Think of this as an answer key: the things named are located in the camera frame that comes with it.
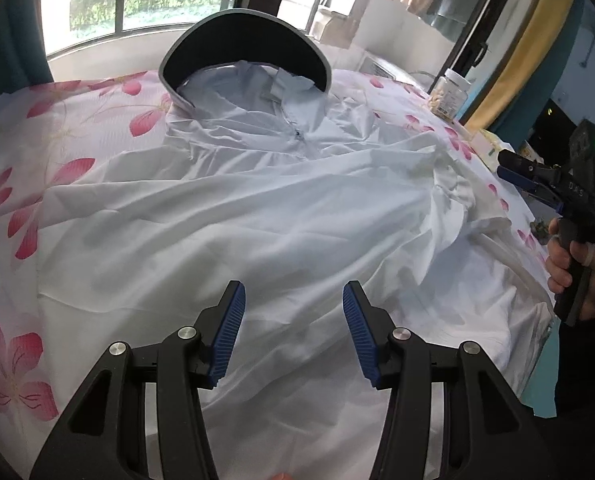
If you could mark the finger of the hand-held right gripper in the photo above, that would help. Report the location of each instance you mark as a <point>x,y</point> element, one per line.
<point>532,186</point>
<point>525,166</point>

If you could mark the yellow tissue box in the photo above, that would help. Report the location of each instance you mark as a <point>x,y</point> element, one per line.
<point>490,150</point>

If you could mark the person's right forearm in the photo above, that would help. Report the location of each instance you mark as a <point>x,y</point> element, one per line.
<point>590,370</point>

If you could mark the teal curtain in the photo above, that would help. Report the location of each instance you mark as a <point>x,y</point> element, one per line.
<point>7,35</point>

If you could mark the balcony cardboard box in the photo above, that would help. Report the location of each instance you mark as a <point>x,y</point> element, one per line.
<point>330,22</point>

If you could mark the person's right hand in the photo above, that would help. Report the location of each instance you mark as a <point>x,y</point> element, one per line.
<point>556,270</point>

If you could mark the pink floral bedsheet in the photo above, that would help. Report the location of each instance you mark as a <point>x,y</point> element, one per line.
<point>52,130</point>

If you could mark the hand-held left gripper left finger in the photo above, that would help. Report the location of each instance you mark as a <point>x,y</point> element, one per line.
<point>227,330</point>

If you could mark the white hooded jacket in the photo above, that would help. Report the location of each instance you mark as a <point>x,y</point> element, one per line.
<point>257,210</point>

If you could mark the white balcony appliance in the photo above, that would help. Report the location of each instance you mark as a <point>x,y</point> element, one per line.
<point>390,66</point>

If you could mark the yellow curtain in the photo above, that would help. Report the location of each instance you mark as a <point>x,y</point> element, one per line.
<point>522,60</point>

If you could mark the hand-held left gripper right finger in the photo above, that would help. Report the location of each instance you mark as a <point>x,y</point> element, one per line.
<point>360,330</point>

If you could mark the clear plastic jar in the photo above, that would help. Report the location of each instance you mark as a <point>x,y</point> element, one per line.
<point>450,95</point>

